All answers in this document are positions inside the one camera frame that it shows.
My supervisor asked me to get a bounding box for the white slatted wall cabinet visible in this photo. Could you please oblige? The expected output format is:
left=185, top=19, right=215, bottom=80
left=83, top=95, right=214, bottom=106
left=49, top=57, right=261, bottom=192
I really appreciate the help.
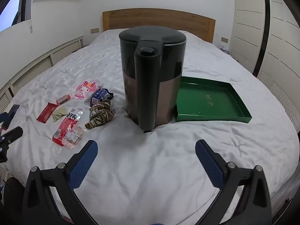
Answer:
left=0, top=36, right=84, bottom=113

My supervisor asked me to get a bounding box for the wooden headboard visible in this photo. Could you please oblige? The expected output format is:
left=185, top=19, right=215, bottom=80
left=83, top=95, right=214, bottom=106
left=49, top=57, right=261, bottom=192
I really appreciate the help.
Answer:
left=102, top=8, right=216, bottom=44

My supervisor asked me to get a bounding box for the red snack packet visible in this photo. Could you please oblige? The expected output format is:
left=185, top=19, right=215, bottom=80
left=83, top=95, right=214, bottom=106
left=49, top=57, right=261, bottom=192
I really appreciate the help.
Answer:
left=36, top=102, right=58, bottom=123

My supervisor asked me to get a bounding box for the black and brown electric kettle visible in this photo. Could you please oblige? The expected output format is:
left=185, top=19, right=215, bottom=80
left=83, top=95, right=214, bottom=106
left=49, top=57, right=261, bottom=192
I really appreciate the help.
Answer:
left=119, top=27, right=188, bottom=134

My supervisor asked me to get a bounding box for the window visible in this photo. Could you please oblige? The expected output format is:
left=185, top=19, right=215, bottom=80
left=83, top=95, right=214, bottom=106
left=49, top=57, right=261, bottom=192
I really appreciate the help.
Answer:
left=0, top=0, right=31, bottom=32

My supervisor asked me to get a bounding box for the red and white sausage packet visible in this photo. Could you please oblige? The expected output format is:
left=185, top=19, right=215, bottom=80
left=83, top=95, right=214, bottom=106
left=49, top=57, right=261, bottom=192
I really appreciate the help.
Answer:
left=52, top=107, right=84, bottom=147

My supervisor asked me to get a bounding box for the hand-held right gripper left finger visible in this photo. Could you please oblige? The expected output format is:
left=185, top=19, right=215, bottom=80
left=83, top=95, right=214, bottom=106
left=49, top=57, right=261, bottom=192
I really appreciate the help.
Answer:
left=22, top=140, right=99, bottom=225

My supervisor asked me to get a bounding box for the blue and white snack packet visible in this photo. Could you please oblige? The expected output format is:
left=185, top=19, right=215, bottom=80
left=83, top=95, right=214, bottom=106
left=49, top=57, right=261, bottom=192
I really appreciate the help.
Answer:
left=84, top=87, right=114, bottom=107

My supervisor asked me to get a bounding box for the brown snack packet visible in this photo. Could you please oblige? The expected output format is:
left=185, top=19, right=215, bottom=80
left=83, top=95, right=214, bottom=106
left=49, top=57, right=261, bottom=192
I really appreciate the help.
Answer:
left=85, top=100, right=116, bottom=130

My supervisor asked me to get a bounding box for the white wardrobe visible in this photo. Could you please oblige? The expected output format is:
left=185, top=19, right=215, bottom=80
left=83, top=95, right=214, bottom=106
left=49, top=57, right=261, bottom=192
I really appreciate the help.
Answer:
left=231, top=0, right=300, bottom=113

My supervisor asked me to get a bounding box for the white bed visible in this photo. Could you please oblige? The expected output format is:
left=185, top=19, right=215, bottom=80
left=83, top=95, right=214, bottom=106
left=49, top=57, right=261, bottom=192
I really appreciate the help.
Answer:
left=0, top=29, right=300, bottom=225

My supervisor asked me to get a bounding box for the clear pink candy packet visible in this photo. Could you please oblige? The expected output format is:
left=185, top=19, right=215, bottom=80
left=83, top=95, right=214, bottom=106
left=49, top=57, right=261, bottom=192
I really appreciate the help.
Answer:
left=62, top=125, right=84, bottom=149

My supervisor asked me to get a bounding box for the pink cartoon snack packet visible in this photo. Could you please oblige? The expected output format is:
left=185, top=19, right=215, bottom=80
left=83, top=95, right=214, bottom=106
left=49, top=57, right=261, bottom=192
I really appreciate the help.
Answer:
left=74, top=81, right=98, bottom=100

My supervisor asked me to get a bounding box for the green tray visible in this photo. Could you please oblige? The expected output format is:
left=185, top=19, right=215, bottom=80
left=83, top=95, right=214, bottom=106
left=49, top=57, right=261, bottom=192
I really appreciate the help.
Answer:
left=175, top=76, right=252, bottom=123

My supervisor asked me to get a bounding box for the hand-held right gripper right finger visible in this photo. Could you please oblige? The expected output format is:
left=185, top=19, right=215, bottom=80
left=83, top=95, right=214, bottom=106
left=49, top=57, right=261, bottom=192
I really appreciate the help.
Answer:
left=195, top=139, right=273, bottom=225

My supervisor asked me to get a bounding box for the phone with red case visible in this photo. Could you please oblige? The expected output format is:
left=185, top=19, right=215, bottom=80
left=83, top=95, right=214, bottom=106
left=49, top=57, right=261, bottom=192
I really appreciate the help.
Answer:
left=2, top=104, right=20, bottom=130

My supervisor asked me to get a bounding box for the small red-brown candy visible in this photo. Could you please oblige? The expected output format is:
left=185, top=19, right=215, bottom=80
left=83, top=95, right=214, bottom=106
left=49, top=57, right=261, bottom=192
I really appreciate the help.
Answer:
left=56, top=94, right=71, bottom=106

